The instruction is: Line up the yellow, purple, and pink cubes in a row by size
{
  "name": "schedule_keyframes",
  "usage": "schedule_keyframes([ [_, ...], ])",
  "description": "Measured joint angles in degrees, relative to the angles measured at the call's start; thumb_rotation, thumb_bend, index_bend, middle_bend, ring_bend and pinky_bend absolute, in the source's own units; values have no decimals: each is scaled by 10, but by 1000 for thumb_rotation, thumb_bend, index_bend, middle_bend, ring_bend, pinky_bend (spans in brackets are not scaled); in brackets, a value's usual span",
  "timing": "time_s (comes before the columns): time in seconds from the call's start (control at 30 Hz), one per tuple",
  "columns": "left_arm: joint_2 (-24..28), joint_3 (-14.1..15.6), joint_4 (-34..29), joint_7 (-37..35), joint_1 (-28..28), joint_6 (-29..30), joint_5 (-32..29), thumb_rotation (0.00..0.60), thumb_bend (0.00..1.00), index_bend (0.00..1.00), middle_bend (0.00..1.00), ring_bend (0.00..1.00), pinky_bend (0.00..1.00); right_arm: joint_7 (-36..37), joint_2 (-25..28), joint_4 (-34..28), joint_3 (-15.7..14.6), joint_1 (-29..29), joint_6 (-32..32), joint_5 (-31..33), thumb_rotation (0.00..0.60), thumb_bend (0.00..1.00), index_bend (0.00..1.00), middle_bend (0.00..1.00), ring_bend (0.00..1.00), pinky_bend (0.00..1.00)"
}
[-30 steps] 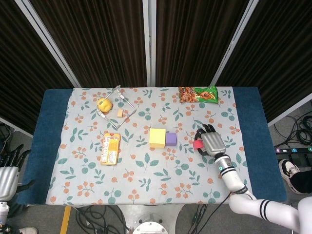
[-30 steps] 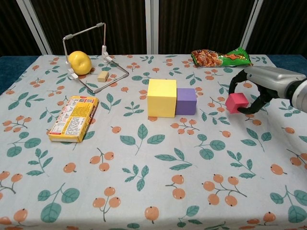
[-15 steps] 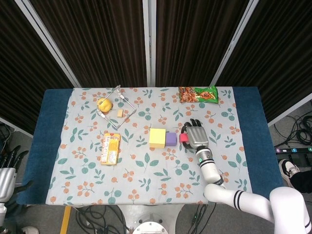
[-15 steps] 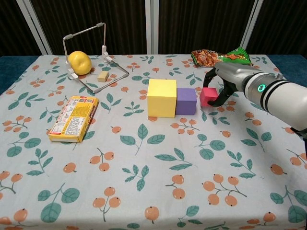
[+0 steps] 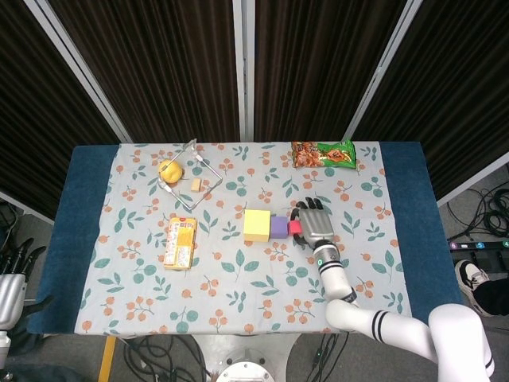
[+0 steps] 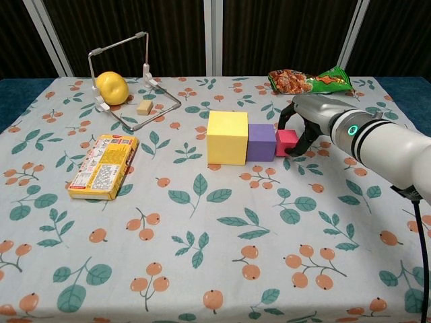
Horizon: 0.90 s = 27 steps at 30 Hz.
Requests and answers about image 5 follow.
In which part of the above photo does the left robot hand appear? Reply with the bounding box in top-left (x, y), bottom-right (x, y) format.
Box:
top-left (0, 237), bottom-right (55, 331)

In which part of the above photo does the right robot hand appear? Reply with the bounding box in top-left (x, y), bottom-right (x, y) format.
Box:
top-left (291, 195), bottom-right (336, 250)

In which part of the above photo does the purple foam cube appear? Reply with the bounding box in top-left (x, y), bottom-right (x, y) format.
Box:
top-left (270, 216), bottom-right (289, 240)

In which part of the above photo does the large yellow cube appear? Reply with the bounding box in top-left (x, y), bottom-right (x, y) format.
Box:
top-left (243, 209), bottom-right (273, 243)

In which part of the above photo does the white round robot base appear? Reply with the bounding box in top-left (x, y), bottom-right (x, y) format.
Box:
top-left (215, 349), bottom-right (276, 382)

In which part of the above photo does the green orange snack bag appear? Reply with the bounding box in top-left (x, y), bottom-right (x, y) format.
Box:
top-left (291, 138), bottom-right (358, 170)

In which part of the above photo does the floral patterned tablecloth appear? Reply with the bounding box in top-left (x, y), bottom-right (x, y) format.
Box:
top-left (74, 141), bottom-right (416, 337)

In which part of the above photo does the blue table cover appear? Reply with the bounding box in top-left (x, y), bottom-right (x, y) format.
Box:
top-left (28, 142), bottom-right (469, 335)

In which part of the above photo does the yellow snack box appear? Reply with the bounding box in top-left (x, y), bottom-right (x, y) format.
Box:
top-left (162, 216), bottom-right (199, 272)

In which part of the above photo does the yellow round fruit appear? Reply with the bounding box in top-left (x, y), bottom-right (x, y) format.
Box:
top-left (157, 158), bottom-right (185, 185)

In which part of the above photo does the white black sneaker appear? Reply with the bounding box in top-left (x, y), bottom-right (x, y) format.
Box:
top-left (454, 259), bottom-right (491, 310)

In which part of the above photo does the black numbered power strip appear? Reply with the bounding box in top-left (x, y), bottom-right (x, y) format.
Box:
top-left (448, 239), bottom-right (509, 252)

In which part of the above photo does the dark fabric partition panel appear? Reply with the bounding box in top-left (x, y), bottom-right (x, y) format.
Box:
top-left (344, 0), bottom-right (509, 208)
top-left (232, 0), bottom-right (418, 142)
top-left (0, 0), bottom-right (132, 220)
top-left (23, 0), bottom-right (255, 144)

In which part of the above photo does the black trouser leg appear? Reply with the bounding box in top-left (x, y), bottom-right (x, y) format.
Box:
top-left (472, 273), bottom-right (509, 318)

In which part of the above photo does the metal wire stand frame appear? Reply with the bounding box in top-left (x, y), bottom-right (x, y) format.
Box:
top-left (157, 138), bottom-right (223, 211)

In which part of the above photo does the black floor cable bundle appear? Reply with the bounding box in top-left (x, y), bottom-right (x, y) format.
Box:
top-left (308, 333), bottom-right (351, 382)
top-left (447, 185), bottom-right (509, 240)
top-left (122, 333), bottom-right (214, 382)

